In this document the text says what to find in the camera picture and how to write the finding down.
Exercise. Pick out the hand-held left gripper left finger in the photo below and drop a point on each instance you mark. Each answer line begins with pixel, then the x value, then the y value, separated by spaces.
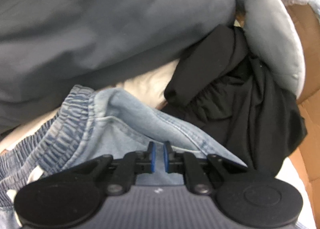
pixel 153 157

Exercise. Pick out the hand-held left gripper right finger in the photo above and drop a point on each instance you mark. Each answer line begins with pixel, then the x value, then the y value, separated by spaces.
pixel 165 159

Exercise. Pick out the blue denim pants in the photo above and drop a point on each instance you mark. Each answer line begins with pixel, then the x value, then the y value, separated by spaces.
pixel 112 124

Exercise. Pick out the black clothes pile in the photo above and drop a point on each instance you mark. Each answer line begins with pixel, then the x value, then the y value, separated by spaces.
pixel 245 99

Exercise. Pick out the bear print bed sheet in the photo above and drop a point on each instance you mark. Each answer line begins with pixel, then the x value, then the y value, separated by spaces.
pixel 150 86

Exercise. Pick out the dark grey pillow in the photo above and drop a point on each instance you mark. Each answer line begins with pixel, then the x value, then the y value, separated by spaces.
pixel 100 24

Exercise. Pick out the grey neck pillow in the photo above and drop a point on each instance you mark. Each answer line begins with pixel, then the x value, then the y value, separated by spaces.
pixel 275 31

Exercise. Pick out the cardboard sheet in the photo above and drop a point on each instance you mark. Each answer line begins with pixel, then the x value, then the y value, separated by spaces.
pixel 310 69

